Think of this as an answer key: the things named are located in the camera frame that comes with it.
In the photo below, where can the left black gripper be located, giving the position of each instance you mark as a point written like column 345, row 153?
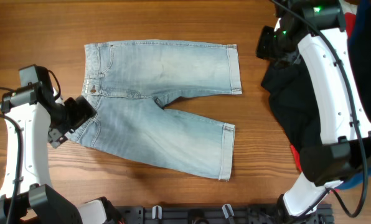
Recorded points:
column 80, row 111

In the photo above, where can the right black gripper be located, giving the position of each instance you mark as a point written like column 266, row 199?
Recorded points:
column 264, row 43

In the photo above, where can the light blue denim shorts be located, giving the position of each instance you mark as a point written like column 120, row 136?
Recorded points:
column 131, row 84

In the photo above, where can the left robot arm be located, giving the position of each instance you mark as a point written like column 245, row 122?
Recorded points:
column 36, row 118

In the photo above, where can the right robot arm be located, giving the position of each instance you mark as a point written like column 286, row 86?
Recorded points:
column 327, row 170

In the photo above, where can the black garment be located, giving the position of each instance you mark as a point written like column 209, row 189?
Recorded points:
column 327, row 97

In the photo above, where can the white garment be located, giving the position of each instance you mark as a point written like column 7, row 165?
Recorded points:
column 348, row 7

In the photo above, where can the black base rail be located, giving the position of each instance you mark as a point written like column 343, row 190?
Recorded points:
column 254, row 214

